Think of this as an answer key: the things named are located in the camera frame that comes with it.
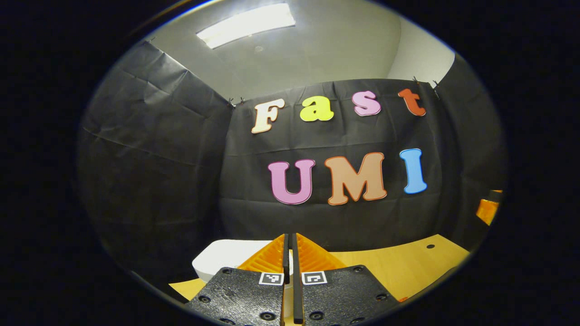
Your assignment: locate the wooden desktop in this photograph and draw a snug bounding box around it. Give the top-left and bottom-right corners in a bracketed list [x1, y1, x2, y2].
[169, 234, 472, 303]

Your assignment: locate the black backdrop cloth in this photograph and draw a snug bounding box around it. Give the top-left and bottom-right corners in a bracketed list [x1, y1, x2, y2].
[76, 40, 508, 290]

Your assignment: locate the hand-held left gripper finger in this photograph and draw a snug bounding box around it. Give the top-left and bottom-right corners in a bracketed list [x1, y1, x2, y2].
[291, 233, 401, 326]
[186, 233, 290, 326]

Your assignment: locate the white desktop garbage bin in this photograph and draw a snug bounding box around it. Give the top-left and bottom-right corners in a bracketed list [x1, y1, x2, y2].
[192, 239, 295, 318]

